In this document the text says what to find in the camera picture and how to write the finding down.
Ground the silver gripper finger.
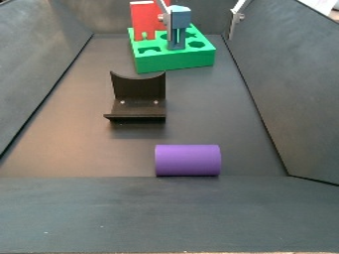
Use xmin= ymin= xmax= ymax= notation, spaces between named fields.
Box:
xmin=156 ymin=0 xmax=171 ymax=26
xmin=228 ymin=0 xmax=248 ymax=40

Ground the purple cylinder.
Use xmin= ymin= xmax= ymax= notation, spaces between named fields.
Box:
xmin=155 ymin=145 xmax=221 ymax=177

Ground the green shape sorter board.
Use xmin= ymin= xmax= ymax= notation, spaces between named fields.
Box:
xmin=127 ymin=25 xmax=216 ymax=73

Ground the blue pentagon block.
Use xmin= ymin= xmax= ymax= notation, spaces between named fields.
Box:
xmin=167 ymin=5 xmax=191 ymax=51

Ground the red rectangular block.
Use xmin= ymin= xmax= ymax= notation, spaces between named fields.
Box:
xmin=129 ymin=0 xmax=155 ymax=42

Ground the black curved holder stand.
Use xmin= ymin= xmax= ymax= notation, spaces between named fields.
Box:
xmin=103 ymin=71 xmax=167 ymax=121

